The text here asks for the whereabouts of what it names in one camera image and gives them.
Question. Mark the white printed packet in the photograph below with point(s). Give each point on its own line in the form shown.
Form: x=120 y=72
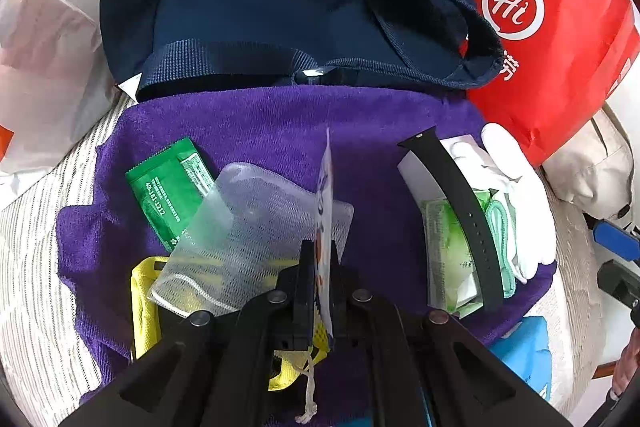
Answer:
x=325 y=207

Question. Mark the purple towel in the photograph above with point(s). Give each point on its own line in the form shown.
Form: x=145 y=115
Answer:
x=280 y=127

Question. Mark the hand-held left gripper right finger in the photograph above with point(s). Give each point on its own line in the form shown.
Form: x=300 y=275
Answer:
x=345 y=297

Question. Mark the white plastic shopping bag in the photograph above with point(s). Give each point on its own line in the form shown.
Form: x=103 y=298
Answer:
x=45 y=72

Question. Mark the translucent mesh pouch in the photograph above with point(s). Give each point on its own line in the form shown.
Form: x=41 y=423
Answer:
x=240 y=227

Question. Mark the white sponge block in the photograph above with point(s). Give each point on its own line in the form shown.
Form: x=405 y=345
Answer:
x=412 y=177

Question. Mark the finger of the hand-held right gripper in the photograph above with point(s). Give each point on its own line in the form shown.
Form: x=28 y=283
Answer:
x=612 y=237
x=620 y=282

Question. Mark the blue tissue pack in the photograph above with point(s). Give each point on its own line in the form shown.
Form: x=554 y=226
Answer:
x=525 y=347

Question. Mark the striped bed cover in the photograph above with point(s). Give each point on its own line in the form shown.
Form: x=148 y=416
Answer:
x=30 y=282

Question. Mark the green wet wipe sachet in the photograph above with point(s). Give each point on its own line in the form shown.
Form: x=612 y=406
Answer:
x=160 y=192

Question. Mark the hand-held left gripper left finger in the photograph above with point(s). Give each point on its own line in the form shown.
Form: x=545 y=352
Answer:
x=302 y=287

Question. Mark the person's right hand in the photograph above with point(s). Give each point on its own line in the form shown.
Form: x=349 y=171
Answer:
x=627 y=362

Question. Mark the white gloves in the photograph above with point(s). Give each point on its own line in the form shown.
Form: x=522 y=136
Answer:
x=520 y=207

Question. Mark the green tissue pack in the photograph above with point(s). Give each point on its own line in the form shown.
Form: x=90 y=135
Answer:
x=445 y=257

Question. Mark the yellow mesh bag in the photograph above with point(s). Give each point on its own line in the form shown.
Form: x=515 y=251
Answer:
x=145 y=307

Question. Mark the red paper bag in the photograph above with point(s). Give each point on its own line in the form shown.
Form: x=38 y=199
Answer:
x=560 y=57

